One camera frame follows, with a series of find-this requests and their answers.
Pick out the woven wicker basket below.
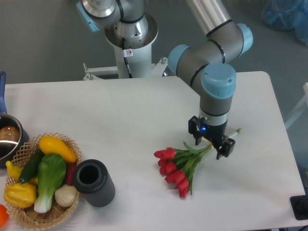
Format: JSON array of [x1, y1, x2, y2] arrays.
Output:
[[5, 132, 82, 231]]

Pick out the dark grey ribbed vase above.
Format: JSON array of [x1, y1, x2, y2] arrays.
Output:
[[73, 159, 116, 207]]

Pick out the yellow banana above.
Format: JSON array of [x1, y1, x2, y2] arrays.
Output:
[[5, 160, 39, 185]]

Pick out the green bok choy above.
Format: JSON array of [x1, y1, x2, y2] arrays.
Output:
[[34, 153, 66, 213]]

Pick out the white garlic bulb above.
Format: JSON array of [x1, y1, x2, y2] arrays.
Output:
[[55, 184, 77, 207]]

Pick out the red radish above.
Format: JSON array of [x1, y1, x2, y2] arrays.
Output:
[[65, 163, 77, 186]]

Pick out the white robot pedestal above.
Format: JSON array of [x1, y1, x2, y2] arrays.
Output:
[[83, 13, 173, 80]]

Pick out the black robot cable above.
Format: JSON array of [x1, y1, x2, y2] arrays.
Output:
[[121, 37, 133, 79]]

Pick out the yellow squash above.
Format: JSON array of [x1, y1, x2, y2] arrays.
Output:
[[38, 136, 77, 164]]

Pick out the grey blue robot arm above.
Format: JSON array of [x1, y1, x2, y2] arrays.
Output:
[[76, 0, 253, 157]]

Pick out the dark green cucumber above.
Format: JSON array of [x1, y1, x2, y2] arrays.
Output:
[[18, 149, 45, 184]]

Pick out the black device at edge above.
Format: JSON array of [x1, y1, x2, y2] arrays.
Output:
[[290, 195, 308, 220]]

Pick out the blue handled steel pot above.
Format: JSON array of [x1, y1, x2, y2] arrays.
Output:
[[0, 71, 29, 169]]

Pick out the blue plastic bag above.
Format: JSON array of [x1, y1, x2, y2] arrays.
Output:
[[262, 0, 308, 45]]

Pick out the white frame at right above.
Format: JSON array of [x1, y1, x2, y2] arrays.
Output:
[[284, 82, 308, 129]]

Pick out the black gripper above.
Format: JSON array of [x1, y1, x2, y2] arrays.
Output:
[[188, 116, 236, 160]]

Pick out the yellow bell pepper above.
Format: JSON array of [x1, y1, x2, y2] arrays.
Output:
[[3, 183, 37, 208]]

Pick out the orange fruit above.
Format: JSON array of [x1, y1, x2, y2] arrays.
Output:
[[0, 204, 9, 228]]

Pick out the red tulip bouquet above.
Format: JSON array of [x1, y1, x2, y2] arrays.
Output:
[[154, 138, 214, 198]]

